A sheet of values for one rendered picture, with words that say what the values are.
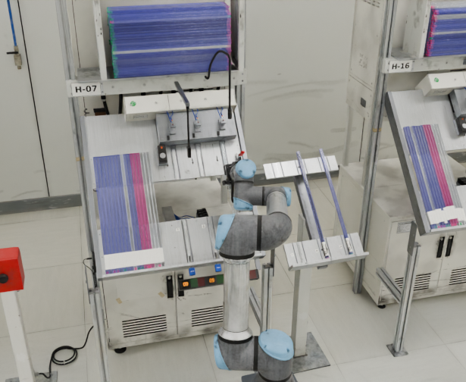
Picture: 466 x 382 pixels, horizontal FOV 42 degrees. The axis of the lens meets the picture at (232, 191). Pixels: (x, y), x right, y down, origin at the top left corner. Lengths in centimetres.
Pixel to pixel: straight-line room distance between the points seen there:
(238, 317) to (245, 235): 29
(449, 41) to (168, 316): 188
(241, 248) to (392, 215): 138
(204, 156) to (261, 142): 192
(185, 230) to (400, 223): 118
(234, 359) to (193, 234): 68
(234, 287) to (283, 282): 167
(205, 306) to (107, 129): 102
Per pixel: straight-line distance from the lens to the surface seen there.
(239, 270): 194
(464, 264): 356
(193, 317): 308
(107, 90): 264
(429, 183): 293
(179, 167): 262
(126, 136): 266
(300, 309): 294
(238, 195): 228
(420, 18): 297
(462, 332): 349
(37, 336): 340
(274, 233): 189
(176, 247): 252
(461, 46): 311
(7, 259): 258
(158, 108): 263
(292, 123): 456
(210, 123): 265
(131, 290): 292
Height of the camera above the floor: 215
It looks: 28 degrees down
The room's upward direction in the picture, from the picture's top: straight up
